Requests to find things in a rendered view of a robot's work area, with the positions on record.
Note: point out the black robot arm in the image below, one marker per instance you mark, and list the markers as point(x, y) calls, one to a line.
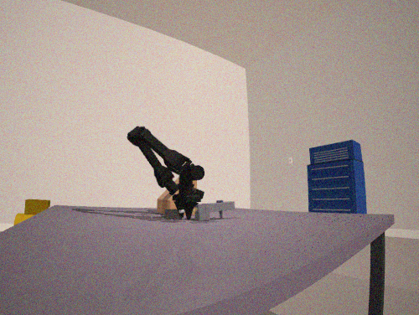
point(141, 137)

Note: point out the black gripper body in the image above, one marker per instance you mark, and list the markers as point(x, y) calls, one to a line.
point(185, 195)

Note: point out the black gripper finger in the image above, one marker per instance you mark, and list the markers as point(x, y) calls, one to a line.
point(179, 206)
point(188, 207)

